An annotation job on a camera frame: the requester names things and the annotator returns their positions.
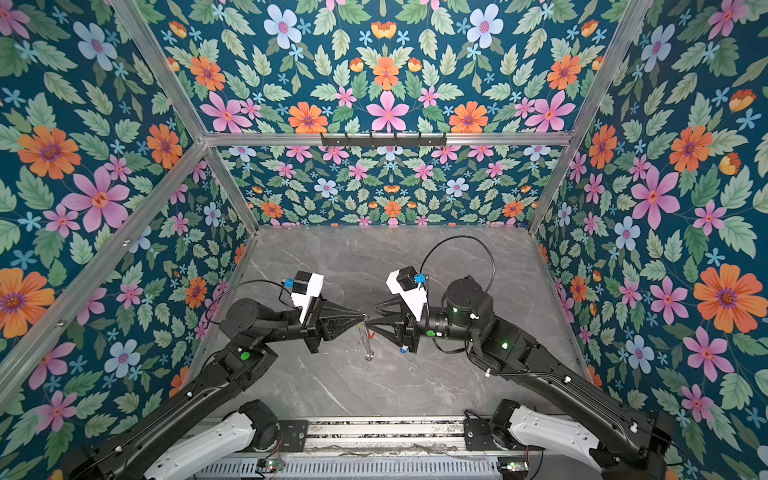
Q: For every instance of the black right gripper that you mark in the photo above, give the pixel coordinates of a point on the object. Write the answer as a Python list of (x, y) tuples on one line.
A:
[(409, 331)]

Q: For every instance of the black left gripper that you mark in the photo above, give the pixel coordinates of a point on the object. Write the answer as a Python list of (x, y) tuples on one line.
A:
[(316, 328)]

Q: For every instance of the large keyring with yellow sleeve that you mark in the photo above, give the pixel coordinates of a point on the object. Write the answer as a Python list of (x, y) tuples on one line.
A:
[(366, 341)]

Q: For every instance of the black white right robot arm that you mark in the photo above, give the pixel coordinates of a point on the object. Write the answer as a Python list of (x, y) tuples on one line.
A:
[(503, 350)]

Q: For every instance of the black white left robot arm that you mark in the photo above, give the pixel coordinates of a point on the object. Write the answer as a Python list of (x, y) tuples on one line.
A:
[(155, 446)]

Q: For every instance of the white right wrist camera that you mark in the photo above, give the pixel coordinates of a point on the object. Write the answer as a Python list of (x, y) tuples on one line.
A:
[(410, 286)]

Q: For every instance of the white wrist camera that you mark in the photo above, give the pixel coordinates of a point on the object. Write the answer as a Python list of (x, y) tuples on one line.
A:
[(410, 286), (306, 287)]

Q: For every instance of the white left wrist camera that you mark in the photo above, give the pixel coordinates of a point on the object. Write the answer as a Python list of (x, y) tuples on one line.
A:
[(306, 287)]

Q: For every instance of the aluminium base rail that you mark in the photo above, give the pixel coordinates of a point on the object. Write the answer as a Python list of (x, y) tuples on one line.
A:
[(384, 435)]

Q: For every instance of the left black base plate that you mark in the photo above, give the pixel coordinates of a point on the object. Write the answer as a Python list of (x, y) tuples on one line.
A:
[(284, 436)]

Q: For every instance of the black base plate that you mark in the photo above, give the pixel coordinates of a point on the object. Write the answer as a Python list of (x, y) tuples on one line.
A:
[(481, 435), (284, 436)]

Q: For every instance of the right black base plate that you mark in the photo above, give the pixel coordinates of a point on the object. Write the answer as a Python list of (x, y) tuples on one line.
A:
[(481, 435)]

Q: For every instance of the white vented cable duct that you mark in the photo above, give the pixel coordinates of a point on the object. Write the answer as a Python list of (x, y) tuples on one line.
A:
[(418, 467)]

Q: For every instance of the black hook rail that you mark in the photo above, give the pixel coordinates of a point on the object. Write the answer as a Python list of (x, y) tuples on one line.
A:
[(371, 140)]

